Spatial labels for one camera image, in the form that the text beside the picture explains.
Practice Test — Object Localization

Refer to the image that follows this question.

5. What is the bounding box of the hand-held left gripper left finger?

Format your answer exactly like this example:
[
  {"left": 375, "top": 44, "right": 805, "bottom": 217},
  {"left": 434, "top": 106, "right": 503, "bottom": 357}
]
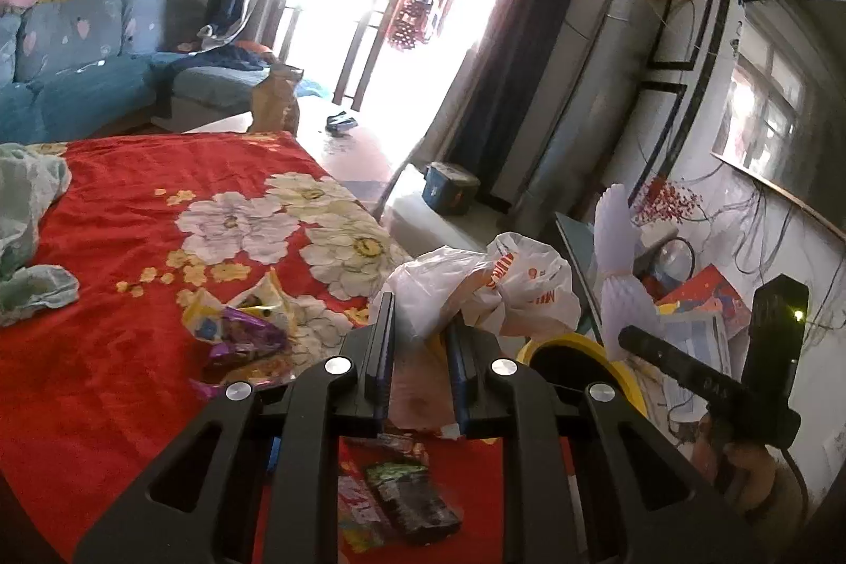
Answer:
[{"left": 71, "top": 292, "right": 398, "bottom": 564}]

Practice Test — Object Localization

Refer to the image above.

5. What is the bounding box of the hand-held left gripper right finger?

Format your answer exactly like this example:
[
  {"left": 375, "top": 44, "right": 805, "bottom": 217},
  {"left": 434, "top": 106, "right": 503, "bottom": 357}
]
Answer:
[{"left": 444, "top": 316, "right": 771, "bottom": 564}]

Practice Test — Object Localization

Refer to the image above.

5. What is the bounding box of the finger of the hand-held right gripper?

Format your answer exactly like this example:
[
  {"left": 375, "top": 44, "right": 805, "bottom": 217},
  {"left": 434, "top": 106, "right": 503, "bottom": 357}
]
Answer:
[{"left": 618, "top": 325, "right": 715, "bottom": 406}]

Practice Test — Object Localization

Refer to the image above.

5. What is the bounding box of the white plastic bag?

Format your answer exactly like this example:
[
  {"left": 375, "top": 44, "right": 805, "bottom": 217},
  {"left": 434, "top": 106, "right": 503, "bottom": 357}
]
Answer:
[{"left": 366, "top": 232, "right": 583, "bottom": 436}]

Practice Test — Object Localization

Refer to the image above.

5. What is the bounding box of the yellow trash bin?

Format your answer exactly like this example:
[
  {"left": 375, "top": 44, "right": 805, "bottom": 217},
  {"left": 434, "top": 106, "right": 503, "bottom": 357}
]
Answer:
[{"left": 514, "top": 335, "right": 652, "bottom": 446}]

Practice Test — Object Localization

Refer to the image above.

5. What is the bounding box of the purple snack wrapper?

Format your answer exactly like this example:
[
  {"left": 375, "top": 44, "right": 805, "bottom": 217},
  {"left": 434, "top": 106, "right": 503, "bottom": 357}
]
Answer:
[{"left": 201, "top": 306, "right": 292, "bottom": 367}]

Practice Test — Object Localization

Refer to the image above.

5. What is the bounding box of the person's right hand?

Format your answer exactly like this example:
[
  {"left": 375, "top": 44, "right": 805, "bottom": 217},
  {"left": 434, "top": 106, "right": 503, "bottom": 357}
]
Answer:
[{"left": 693, "top": 415, "right": 784, "bottom": 515}]

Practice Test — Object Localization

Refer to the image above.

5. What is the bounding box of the white box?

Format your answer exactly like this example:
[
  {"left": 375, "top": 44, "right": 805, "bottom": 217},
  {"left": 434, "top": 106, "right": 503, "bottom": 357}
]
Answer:
[{"left": 659, "top": 311, "right": 736, "bottom": 406}]

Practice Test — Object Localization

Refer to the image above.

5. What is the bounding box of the red flat box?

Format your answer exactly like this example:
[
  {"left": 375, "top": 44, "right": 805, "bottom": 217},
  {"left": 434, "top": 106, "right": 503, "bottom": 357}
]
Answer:
[{"left": 657, "top": 263, "right": 752, "bottom": 341}]

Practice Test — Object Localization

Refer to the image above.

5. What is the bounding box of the white paper honeycomb decoration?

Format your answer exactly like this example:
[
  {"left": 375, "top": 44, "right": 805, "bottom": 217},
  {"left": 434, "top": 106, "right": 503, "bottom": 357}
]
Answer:
[{"left": 591, "top": 184, "right": 662, "bottom": 362}]

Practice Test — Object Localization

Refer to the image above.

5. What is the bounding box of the colourful small wrapper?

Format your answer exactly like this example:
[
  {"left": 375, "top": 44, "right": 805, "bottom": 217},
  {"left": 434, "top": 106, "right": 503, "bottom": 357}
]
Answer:
[{"left": 375, "top": 432, "right": 432, "bottom": 467}]

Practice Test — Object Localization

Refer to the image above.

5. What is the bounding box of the orange snack wrapper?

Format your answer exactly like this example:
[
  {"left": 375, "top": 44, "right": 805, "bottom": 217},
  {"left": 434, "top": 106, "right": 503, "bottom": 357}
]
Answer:
[{"left": 190, "top": 353, "right": 300, "bottom": 401}]

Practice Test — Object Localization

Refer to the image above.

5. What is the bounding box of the glass television stand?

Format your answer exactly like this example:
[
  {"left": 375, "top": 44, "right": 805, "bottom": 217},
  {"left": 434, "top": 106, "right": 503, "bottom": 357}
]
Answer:
[{"left": 551, "top": 210, "right": 610, "bottom": 335}]

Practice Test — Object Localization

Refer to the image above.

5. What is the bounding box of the dark green snack wrapper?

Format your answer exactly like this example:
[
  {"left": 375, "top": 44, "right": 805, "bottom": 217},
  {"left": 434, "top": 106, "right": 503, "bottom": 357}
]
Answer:
[{"left": 365, "top": 461, "right": 464, "bottom": 545}]

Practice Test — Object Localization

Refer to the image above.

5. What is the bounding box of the red berry branch decoration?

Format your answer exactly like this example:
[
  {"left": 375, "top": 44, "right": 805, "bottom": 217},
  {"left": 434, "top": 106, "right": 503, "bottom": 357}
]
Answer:
[{"left": 633, "top": 176, "right": 706, "bottom": 229}]

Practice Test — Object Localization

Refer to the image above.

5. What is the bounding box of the pink snack wrapper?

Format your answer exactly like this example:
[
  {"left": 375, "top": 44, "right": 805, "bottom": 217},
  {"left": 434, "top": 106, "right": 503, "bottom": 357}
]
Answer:
[{"left": 338, "top": 475, "right": 388, "bottom": 553}]

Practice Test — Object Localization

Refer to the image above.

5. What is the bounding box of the blue storage box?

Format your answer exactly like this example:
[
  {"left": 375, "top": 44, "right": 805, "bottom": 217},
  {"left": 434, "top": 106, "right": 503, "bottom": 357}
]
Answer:
[{"left": 421, "top": 161, "right": 482, "bottom": 216}]

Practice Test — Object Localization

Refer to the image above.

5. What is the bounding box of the yellow snack wrapper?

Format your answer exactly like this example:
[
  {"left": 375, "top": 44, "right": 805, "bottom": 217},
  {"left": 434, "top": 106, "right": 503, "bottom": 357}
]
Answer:
[{"left": 181, "top": 270, "right": 298, "bottom": 354}]

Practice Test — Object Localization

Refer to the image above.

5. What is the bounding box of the flat screen television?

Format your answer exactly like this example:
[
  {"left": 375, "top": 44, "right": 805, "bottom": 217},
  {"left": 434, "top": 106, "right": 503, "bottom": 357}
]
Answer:
[{"left": 710, "top": 0, "right": 846, "bottom": 248}]

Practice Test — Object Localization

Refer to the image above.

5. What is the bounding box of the grey standing air conditioner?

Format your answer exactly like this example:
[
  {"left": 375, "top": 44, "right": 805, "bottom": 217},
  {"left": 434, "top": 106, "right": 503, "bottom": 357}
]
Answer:
[{"left": 516, "top": 0, "right": 668, "bottom": 228}]

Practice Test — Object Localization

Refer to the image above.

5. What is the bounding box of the red floral blanket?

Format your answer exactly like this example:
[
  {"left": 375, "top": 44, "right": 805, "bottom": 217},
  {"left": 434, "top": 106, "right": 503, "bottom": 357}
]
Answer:
[{"left": 0, "top": 131, "right": 576, "bottom": 564}]

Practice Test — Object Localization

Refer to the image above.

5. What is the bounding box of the brown paper bag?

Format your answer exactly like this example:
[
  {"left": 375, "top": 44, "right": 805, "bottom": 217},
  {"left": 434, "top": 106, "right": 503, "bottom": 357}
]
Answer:
[{"left": 250, "top": 63, "right": 304, "bottom": 135}]

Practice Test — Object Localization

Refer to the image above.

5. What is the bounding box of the dark grey curtain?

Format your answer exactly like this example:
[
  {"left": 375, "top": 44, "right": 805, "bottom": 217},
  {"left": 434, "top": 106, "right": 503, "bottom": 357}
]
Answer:
[{"left": 442, "top": 0, "right": 604, "bottom": 208}]

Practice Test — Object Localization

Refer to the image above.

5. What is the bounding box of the dark blue cloth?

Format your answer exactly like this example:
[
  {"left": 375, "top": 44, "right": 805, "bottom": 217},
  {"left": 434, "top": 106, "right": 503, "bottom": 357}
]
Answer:
[{"left": 173, "top": 41, "right": 273, "bottom": 73}]

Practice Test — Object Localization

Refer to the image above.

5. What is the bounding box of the light green crumpled cloth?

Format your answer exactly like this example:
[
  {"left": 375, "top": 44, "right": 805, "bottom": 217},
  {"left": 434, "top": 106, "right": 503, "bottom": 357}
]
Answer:
[
  {"left": 0, "top": 265, "right": 81, "bottom": 328},
  {"left": 0, "top": 144, "right": 72, "bottom": 281}
]

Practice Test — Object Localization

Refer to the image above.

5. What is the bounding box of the blue sofa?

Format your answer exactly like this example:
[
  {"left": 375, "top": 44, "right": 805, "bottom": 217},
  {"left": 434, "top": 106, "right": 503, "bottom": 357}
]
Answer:
[{"left": 0, "top": 0, "right": 279, "bottom": 145}]

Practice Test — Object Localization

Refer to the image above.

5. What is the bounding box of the bundle of wall cables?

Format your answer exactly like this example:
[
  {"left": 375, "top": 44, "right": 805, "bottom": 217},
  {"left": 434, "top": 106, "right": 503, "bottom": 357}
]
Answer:
[{"left": 723, "top": 184, "right": 846, "bottom": 340}]

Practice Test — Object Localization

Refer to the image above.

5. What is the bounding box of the black round ring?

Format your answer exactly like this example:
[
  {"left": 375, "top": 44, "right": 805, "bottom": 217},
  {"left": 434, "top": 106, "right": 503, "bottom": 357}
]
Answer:
[{"left": 653, "top": 237, "right": 696, "bottom": 289}]

